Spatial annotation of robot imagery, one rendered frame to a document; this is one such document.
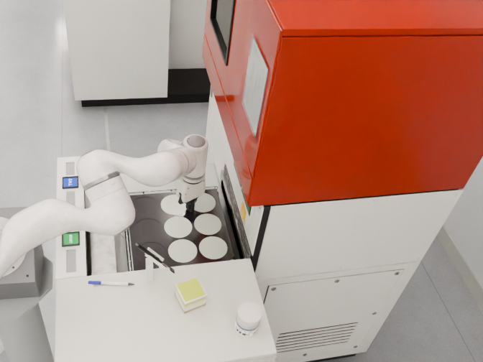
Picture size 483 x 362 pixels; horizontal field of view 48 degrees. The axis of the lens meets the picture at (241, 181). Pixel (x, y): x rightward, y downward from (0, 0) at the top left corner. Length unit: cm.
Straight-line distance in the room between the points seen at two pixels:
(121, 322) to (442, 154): 108
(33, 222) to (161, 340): 51
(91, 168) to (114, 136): 225
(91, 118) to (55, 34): 111
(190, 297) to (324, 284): 64
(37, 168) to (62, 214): 209
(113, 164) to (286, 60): 51
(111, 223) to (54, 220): 14
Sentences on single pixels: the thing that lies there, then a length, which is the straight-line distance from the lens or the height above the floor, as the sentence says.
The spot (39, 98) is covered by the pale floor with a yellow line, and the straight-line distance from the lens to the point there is 404.
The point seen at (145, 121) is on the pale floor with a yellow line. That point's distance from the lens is 379.
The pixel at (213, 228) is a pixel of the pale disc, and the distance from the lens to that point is 197.
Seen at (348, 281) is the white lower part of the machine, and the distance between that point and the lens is 213.
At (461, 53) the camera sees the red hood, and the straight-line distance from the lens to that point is 150.
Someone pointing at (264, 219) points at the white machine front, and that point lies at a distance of 167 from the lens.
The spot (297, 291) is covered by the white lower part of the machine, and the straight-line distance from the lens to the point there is 208.
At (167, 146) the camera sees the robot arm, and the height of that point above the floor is 126.
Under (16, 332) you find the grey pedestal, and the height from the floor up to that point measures 60.
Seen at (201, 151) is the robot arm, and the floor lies 122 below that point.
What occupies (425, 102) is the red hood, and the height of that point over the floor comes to 160.
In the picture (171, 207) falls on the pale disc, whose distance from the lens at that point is 202.
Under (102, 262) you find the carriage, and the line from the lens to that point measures 190.
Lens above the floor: 241
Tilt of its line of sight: 45 degrees down
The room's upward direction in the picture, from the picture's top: 10 degrees clockwise
